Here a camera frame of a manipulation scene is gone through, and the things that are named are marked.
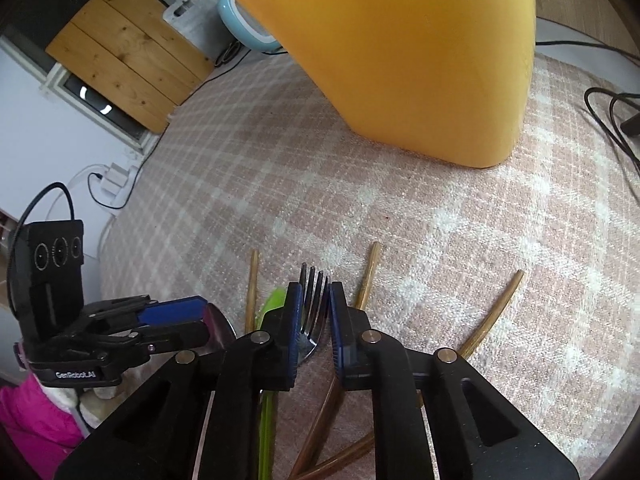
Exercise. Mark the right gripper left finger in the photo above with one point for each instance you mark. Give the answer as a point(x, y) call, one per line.
point(197, 418)

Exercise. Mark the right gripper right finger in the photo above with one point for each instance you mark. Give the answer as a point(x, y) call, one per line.
point(434, 415)

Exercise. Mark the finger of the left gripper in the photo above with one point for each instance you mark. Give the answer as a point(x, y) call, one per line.
point(172, 308)
point(145, 340)

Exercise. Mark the thin wooden chopstick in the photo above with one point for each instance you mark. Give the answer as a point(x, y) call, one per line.
point(251, 295)

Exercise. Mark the short wooden chopstick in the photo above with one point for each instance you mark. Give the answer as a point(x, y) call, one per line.
point(341, 460)

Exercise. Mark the long brown wooden chopstick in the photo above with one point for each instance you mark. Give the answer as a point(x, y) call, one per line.
point(494, 313)

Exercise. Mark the green plastic spoon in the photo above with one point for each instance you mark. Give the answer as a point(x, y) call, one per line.
point(269, 402)

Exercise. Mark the metal fork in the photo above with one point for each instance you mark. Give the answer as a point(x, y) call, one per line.
point(314, 312)

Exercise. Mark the plush toy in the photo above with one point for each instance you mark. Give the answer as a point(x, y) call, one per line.
point(88, 407)

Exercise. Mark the pink cloth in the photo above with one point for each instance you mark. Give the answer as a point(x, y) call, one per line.
point(42, 432)

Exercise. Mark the white power strip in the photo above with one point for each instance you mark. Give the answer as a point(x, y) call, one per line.
point(114, 179)

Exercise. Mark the pink checkered tablecloth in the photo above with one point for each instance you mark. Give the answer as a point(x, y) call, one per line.
point(260, 160)

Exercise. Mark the pine wood board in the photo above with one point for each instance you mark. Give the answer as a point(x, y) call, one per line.
point(124, 50)

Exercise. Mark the grey cutting board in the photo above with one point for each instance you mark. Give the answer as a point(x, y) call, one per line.
point(199, 22)

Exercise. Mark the light blue electric pot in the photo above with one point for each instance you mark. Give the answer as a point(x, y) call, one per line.
point(245, 28)

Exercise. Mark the yellow plastic container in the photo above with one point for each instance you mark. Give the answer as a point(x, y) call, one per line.
point(447, 79)

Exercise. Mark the black camera box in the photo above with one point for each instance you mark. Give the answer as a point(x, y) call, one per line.
point(46, 280)

